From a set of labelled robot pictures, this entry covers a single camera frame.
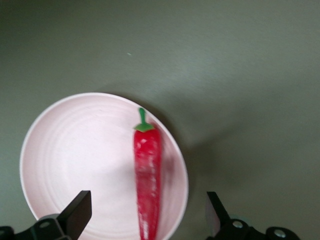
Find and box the red chili pepper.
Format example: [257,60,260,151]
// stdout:
[132,107,163,240]

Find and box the pink round plate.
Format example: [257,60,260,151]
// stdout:
[19,92,189,240]

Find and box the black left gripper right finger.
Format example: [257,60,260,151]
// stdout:
[205,191,268,240]

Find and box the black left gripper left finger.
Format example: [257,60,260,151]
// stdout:
[14,190,93,240]

